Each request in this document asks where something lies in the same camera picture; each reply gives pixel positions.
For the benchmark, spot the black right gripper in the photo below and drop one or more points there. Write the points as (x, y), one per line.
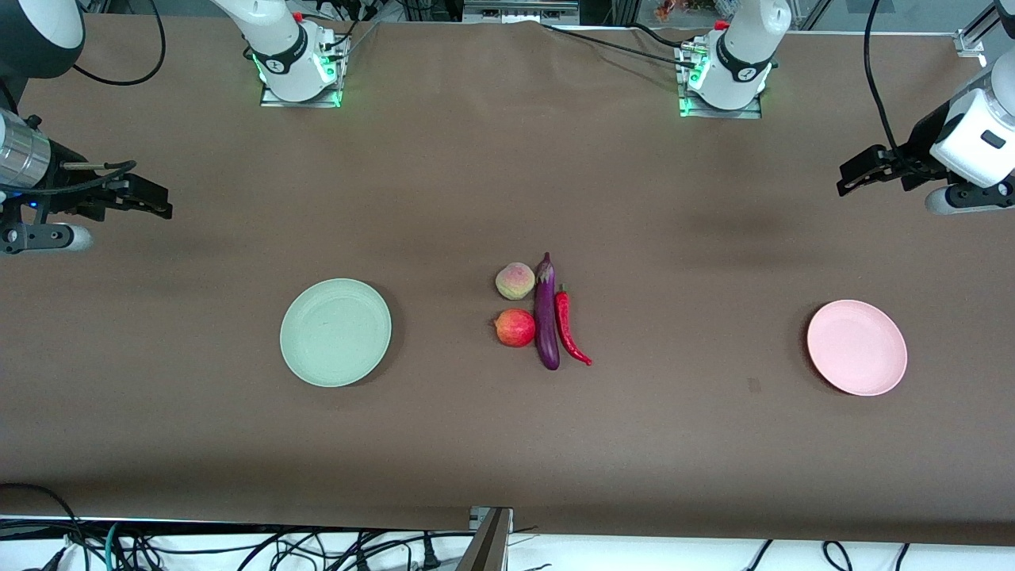
(77, 196)

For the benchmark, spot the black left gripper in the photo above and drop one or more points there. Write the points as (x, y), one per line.
(909, 159)

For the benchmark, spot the red chili pepper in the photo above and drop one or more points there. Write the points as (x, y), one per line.
(564, 313)

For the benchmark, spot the purple eggplant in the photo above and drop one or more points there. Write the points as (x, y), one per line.
(546, 317)

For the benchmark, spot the yellow pink peach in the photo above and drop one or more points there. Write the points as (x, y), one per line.
(515, 281)

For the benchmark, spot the red pomegranate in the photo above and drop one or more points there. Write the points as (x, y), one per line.
(515, 328)

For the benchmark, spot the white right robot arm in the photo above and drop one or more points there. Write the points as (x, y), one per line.
(285, 47)

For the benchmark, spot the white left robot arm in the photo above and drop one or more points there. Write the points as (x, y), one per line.
(741, 55)

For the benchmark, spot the pink plate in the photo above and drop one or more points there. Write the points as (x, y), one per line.
(856, 347)

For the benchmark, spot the light green plate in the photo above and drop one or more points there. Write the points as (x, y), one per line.
(335, 333)

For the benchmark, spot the orange object behind table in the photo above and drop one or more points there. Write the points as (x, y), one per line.
(664, 9)

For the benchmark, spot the grey metal device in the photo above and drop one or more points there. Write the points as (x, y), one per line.
(515, 9)

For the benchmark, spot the brown table cloth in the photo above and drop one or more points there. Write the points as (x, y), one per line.
(507, 444)

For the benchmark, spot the black power plug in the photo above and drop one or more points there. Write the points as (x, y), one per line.
(430, 555)

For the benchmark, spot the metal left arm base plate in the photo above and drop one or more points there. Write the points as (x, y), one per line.
(753, 113)

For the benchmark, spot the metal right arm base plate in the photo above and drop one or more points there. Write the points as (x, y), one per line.
(273, 99)

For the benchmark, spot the aluminium corner bracket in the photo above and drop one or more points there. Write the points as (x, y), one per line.
(969, 44)

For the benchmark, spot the aluminium profile post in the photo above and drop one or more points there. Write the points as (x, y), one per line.
(485, 543)

